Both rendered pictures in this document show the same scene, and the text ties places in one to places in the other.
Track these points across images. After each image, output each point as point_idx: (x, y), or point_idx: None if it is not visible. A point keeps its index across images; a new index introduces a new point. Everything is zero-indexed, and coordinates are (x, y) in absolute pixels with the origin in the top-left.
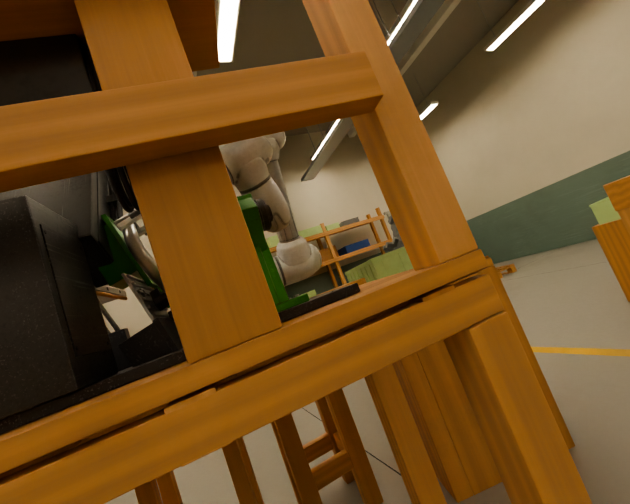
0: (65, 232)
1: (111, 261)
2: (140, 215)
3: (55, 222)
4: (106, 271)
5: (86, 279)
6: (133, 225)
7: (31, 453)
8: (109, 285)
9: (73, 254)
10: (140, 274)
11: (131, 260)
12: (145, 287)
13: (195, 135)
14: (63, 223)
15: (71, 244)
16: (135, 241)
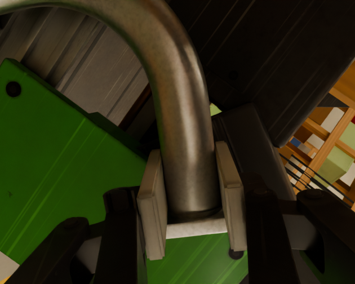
0: (296, 45)
1: (138, 148)
2: (236, 175)
3: (336, 20)
4: (127, 137)
5: (176, 8)
6: (201, 180)
7: None
8: (99, 112)
9: (244, 12)
10: (54, 88)
11: (104, 125)
12: (23, 41)
13: None
14: (316, 63)
15: (264, 31)
16: (178, 22)
